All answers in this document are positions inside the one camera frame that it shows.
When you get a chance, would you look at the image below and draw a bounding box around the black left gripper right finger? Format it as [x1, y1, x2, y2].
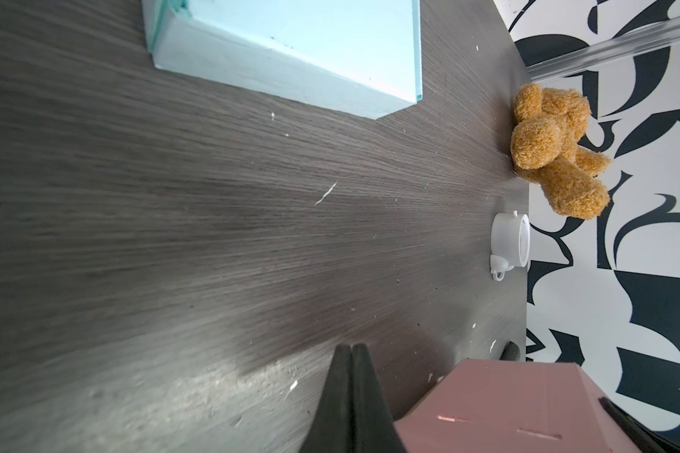
[351, 344, 406, 453]

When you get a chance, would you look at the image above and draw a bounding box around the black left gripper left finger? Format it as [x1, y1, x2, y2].
[300, 345, 353, 452]

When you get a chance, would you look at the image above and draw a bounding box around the pink paper box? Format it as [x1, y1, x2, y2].
[395, 360, 638, 452]

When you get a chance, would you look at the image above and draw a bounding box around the brown teddy bear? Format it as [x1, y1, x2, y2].
[510, 83, 612, 220]

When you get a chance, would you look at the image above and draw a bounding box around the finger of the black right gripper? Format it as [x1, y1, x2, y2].
[599, 398, 665, 453]

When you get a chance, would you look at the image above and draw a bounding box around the light blue paper box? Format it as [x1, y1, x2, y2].
[142, 1, 423, 120]

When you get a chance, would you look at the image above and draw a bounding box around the white alarm clock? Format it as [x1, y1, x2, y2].
[489, 211, 531, 282]

